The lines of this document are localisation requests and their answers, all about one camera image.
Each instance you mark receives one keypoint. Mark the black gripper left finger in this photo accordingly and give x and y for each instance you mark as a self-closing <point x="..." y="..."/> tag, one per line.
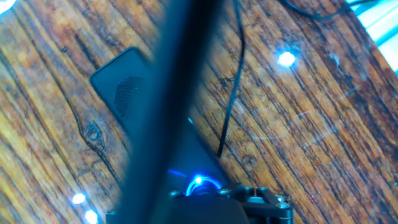
<point x="177" y="194"/>

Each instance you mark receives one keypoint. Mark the blue-lit speaker volume knob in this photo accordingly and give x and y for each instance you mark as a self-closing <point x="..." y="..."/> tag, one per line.
<point x="199" y="180"/>

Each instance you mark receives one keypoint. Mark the glossy wood-print table mat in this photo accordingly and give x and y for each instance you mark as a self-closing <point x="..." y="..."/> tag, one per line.
<point x="311" y="124"/>

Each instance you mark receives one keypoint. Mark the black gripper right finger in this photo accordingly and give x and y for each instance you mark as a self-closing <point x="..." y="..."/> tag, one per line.
<point x="267" y="208"/>

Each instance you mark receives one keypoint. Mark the black speaker bar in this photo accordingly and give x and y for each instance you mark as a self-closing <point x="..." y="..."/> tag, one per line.
<point x="124" y="81"/>

